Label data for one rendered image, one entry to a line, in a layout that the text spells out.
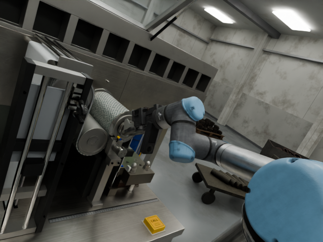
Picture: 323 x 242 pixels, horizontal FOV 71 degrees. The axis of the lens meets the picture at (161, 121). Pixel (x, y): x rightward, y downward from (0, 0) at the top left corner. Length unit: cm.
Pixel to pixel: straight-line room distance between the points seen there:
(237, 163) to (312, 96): 818
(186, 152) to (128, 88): 74
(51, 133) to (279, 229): 57
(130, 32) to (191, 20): 1105
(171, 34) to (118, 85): 1056
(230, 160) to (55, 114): 49
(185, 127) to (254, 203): 35
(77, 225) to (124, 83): 72
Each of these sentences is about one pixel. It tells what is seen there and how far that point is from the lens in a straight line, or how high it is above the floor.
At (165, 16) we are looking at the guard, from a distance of 121.
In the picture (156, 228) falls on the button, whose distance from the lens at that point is 105.
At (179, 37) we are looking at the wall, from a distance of 1198.
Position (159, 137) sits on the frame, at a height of 97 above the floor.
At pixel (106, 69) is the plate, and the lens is 119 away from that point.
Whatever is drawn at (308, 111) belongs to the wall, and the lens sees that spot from 866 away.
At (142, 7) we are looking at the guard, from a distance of 117.
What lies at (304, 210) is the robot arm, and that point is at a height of 147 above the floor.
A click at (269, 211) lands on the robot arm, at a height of 144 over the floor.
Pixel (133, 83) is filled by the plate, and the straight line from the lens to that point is 129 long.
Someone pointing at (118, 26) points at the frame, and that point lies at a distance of 117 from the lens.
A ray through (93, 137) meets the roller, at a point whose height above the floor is 120.
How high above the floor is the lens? 156
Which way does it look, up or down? 14 degrees down
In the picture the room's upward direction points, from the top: 24 degrees clockwise
